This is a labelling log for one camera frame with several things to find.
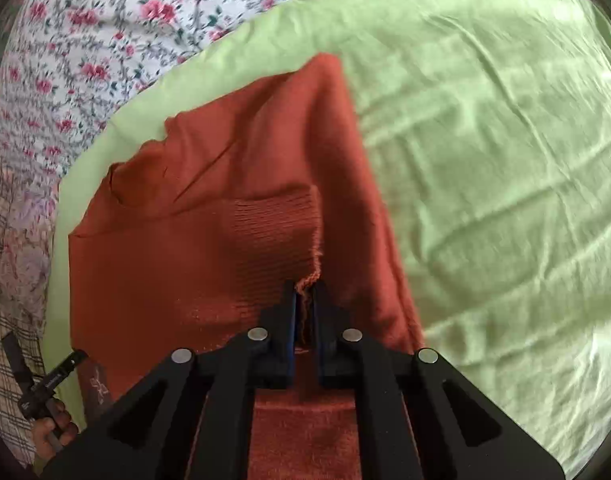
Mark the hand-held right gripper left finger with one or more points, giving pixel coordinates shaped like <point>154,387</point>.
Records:
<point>291,332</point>

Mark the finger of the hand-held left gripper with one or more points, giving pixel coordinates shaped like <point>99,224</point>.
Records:
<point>60,371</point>
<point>14,362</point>

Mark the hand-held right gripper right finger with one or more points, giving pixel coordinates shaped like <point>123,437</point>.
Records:
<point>318,342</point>

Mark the rust orange knit sweater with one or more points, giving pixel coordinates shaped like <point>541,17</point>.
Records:
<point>210,160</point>

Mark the person's left hand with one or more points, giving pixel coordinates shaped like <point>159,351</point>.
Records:
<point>50,435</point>

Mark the purple floral pillow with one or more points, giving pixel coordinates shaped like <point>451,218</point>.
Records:
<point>27,260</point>

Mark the light green bed sheet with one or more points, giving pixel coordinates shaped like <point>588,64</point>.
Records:
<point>485,160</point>

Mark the white rose print bed sheet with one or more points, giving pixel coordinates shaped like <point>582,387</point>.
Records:
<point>110,20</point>

